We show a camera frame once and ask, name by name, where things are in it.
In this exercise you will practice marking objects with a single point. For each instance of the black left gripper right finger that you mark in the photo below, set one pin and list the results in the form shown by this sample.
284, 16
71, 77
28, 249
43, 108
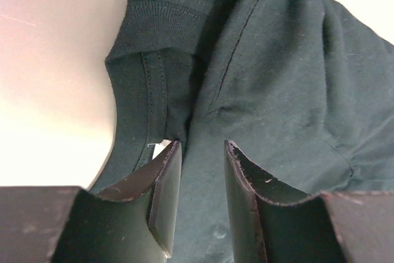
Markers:
271, 221

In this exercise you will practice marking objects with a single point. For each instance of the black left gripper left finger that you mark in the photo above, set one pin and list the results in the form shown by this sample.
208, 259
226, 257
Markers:
132, 220

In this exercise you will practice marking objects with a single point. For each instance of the black t-shirt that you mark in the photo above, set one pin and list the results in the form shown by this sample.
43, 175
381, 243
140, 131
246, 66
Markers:
302, 86

